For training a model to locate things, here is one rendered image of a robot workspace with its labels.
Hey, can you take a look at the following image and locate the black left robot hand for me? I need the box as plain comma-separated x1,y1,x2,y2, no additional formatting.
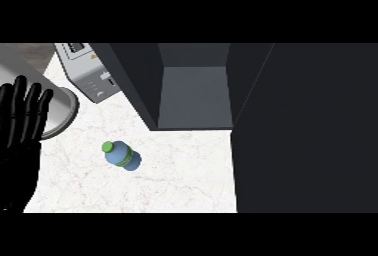
0,75,55,214

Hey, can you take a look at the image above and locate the blue water bottle green cap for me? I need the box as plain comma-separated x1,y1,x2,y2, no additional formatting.
101,140,144,172

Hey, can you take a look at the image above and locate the dark grey open cabinet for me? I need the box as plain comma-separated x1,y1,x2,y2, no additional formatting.
89,42,276,131

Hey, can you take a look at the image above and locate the dark grey cabinet door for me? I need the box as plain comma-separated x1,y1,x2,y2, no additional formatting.
229,42,378,214

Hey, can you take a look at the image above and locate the grey cylindrical appliance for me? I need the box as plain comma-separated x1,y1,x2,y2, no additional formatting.
0,44,82,141

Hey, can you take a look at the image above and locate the grey toaster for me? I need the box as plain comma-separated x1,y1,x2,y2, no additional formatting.
52,42,123,105

